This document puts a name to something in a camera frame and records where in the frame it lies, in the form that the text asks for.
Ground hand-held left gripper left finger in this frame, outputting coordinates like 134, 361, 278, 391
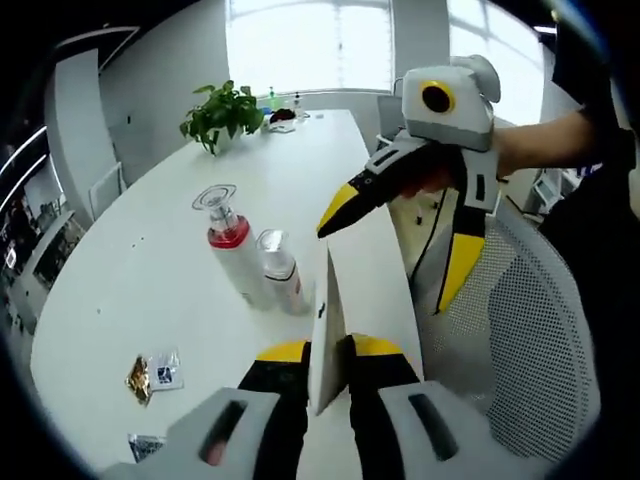
99, 339, 311, 480

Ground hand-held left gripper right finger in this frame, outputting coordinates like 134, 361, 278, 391
348, 334, 549, 480

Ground tall white skincare tube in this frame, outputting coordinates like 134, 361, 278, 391
305, 243, 353, 417

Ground silver foil skincare sachet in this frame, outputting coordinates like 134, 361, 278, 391
148, 349, 186, 392

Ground green black skincare pouch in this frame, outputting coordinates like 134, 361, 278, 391
127, 432, 169, 467

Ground small clear cap skincare bottle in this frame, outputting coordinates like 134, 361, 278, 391
255, 228, 314, 317

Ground gold foil skincare sachet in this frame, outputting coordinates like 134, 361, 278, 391
123, 353, 154, 408

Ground red collar skincare bottle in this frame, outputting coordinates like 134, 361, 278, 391
192, 183, 274, 312

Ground person's right hand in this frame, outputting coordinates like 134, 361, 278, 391
399, 157, 461, 201

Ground red and black item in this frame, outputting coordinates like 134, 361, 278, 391
268, 106, 297, 133

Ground person's dark clothing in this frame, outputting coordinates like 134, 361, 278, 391
537, 0, 640, 301

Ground white mesh office chair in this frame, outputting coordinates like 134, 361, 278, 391
412, 199, 604, 464

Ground potted green plant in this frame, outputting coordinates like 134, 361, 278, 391
179, 79, 266, 156

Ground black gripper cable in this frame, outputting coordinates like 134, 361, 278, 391
410, 189, 452, 282

